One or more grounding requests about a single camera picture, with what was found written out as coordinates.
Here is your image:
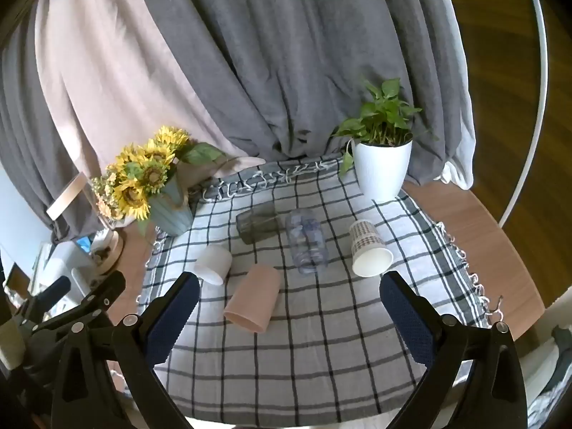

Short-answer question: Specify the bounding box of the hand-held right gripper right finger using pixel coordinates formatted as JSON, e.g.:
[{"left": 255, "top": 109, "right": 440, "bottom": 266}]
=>
[{"left": 379, "top": 271, "right": 529, "bottom": 429}]

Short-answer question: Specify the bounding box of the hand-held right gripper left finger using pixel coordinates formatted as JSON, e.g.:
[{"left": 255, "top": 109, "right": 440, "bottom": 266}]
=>
[{"left": 51, "top": 272, "right": 200, "bottom": 429}]

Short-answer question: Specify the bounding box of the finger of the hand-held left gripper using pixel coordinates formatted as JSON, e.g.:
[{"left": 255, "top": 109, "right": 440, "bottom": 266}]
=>
[
  {"left": 20, "top": 276, "right": 72, "bottom": 319},
  {"left": 31, "top": 272, "right": 127, "bottom": 345}
]

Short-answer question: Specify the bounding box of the white cup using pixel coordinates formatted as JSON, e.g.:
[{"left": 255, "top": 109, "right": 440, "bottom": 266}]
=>
[{"left": 194, "top": 244, "right": 233, "bottom": 285}]

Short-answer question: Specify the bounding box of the checked paper cup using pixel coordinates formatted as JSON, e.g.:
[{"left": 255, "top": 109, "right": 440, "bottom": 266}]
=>
[{"left": 349, "top": 219, "right": 394, "bottom": 278}]

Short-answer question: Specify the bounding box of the pink cup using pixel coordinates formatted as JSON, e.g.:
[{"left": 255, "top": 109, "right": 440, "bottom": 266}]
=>
[{"left": 223, "top": 263, "right": 282, "bottom": 333}]

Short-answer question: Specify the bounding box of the dark grey glass cup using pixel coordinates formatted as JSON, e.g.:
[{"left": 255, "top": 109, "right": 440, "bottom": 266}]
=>
[{"left": 236, "top": 202, "right": 287, "bottom": 245}]

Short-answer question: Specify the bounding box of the white box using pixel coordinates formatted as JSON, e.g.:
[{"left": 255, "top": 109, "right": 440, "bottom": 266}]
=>
[{"left": 42, "top": 240, "right": 97, "bottom": 298}]

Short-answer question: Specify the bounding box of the beige curtain tieback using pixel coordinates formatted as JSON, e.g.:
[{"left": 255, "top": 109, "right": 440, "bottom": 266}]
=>
[{"left": 46, "top": 172, "right": 88, "bottom": 222}]

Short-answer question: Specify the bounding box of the checked grey white tablecloth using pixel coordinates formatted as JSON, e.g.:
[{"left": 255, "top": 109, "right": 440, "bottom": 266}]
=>
[{"left": 134, "top": 154, "right": 503, "bottom": 425}]

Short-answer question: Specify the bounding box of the blue-grey ribbed vase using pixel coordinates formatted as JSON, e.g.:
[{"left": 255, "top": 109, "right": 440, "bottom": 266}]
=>
[{"left": 149, "top": 174, "right": 195, "bottom": 237}]

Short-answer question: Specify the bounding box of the clear plastic bottle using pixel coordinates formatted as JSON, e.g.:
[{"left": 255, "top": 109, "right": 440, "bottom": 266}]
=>
[{"left": 285, "top": 208, "right": 330, "bottom": 274}]

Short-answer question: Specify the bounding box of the sunflower bouquet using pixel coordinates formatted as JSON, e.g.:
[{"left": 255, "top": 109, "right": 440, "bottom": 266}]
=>
[{"left": 92, "top": 125, "right": 226, "bottom": 237}]

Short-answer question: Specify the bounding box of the white ribbed plant pot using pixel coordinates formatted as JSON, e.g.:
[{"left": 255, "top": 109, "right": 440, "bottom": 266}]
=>
[{"left": 351, "top": 139, "right": 413, "bottom": 203}]

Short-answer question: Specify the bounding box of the dark cloth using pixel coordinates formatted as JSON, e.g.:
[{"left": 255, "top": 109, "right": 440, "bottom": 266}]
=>
[{"left": 551, "top": 324, "right": 572, "bottom": 369}]

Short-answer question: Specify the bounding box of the white sheer curtain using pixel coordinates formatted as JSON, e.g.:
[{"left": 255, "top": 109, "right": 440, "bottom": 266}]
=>
[{"left": 435, "top": 0, "right": 477, "bottom": 191}]

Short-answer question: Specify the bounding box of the green leafy plant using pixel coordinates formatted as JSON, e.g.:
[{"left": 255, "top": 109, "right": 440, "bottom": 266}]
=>
[{"left": 330, "top": 78, "right": 441, "bottom": 177}]

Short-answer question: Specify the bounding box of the pink curtain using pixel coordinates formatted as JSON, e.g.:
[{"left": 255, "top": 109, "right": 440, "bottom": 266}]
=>
[{"left": 33, "top": 0, "right": 269, "bottom": 188}]

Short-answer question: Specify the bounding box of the wide grey curtain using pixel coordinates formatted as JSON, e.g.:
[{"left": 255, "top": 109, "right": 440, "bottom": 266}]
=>
[{"left": 127, "top": 0, "right": 474, "bottom": 188}]

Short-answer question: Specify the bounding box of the white ring hoop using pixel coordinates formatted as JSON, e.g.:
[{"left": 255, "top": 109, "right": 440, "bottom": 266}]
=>
[{"left": 498, "top": 0, "right": 549, "bottom": 228}]

